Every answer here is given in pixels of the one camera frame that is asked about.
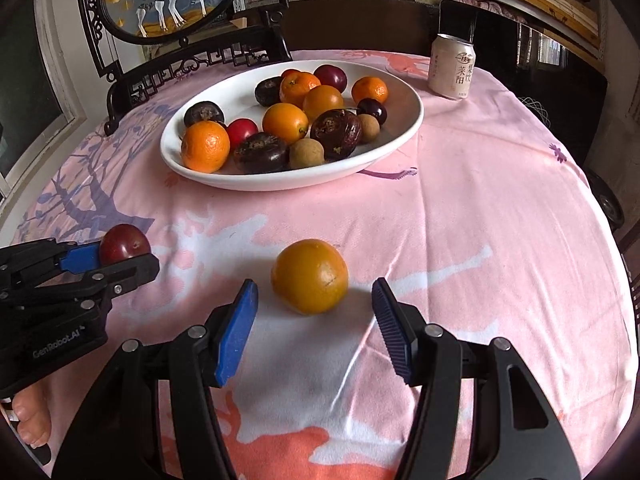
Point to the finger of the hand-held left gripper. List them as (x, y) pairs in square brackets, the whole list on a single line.
[(130, 272), (80, 257)]

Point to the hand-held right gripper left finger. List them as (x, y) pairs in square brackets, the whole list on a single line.
[(234, 340)]

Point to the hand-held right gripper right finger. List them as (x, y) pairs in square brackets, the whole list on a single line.
[(395, 335)]

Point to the red plum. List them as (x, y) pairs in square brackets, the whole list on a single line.
[(125, 242), (330, 76)]

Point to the yellowish orange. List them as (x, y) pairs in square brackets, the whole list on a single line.
[(309, 276)]

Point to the orange mandarin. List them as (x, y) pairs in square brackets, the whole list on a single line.
[(299, 88), (370, 91), (205, 146), (285, 122)]

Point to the white oval plate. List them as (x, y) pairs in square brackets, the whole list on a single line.
[(235, 91)]

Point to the large dark water chestnut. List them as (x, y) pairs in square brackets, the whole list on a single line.
[(336, 131)]

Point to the dark red cherry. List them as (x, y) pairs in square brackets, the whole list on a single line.
[(371, 111)]

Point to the person's left hand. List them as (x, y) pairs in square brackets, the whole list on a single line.
[(32, 415)]

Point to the pink printed tablecloth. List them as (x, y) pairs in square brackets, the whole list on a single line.
[(450, 210)]

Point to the white framed window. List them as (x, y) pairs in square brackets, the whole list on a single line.
[(30, 85)]

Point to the black round stool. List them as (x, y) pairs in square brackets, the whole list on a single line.
[(605, 200)]

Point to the round deer picture screen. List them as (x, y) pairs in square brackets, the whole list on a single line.
[(165, 0)]

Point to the beige drink can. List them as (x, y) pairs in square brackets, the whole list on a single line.
[(450, 67)]

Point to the dark wooden chair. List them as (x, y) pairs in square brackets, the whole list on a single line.
[(457, 17)]

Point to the stack of wooden frames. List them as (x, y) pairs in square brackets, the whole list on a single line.
[(545, 0)]

